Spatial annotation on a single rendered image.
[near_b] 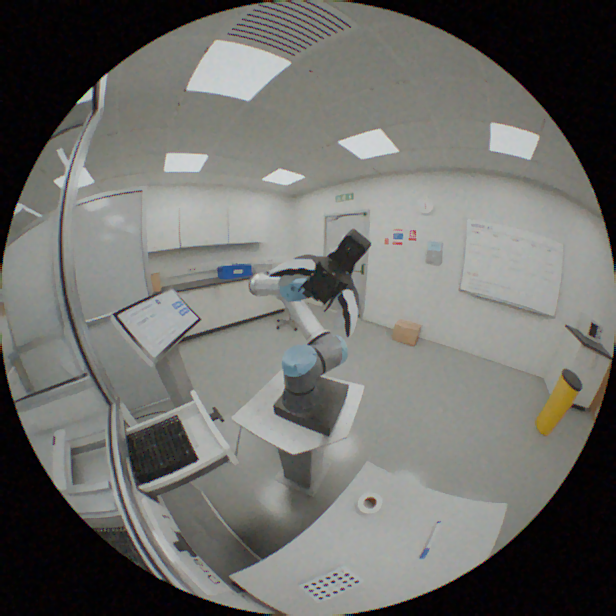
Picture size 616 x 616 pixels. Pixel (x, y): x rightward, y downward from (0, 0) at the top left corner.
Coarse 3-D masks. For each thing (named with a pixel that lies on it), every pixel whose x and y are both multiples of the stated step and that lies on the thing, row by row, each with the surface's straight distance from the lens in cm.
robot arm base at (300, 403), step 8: (288, 392) 67; (304, 392) 65; (312, 392) 68; (288, 400) 69; (296, 400) 67; (304, 400) 68; (312, 400) 69; (288, 408) 72; (296, 408) 70; (304, 408) 70; (312, 408) 71
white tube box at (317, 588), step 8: (336, 568) 61; (344, 568) 60; (320, 576) 61; (328, 576) 64; (336, 576) 60; (344, 576) 60; (352, 576) 61; (304, 584) 60; (312, 584) 62; (320, 584) 61; (328, 584) 61; (344, 584) 61; (352, 584) 62; (312, 592) 61; (320, 592) 62; (328, 592) 62; (336, 592) 63; (320, 600) 62
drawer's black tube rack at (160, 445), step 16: (144, 432) 74; (160, 432) 70; (176, 432) 67; (128, 448) 73; (144, 448) 69; (160, 448) 66; (176, 448) 67; (192, 448) 65; (144, 464) 66; (160, 464) 63; (176, 464) 65; (144, 480) 68
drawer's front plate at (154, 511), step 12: (144, 504) 59; (156, 504) 63; (156, 516) 58; (156, 528) 56; (168, 528) 60; (168, 540) 55; (180, 552) 56; (180, 564) 53; (192, 564) 56; (204, 564) 62; (192, 576) 53; (204, 576) 56; (216, 576) 62; (204, 588) 53; (216, 588) 56; (228, 588) 61
